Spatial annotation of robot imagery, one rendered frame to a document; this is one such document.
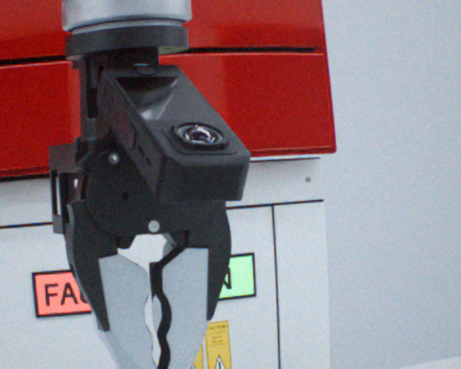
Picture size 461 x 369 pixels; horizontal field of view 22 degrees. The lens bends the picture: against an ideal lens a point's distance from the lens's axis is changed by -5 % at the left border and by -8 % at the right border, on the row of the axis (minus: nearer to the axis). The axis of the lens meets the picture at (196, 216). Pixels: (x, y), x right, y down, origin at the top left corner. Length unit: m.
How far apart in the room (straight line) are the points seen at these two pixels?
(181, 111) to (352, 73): 2.50
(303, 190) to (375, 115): 1.78
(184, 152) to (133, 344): 0.13
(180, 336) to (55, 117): 0.57
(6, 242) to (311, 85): 0.37
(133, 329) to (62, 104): 0.57
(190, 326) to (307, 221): 0.70
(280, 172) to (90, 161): 0.71
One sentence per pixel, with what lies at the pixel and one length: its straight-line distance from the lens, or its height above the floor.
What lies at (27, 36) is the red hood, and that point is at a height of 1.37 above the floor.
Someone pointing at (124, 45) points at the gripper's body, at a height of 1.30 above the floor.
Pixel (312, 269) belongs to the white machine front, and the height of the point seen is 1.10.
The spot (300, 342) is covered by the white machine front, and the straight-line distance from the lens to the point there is 1.38.
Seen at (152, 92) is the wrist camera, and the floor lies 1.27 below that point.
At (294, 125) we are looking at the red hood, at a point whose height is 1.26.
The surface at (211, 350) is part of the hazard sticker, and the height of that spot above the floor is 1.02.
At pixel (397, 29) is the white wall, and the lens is 3.21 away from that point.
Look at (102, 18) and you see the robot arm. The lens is 0.67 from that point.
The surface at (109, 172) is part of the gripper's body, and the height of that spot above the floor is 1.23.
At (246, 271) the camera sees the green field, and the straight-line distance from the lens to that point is 1.34.
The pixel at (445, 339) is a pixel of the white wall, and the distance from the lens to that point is 3.29.
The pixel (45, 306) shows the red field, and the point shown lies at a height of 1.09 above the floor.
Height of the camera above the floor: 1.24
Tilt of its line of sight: 3 degrees down
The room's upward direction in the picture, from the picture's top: 4 degrees counter-clockwise
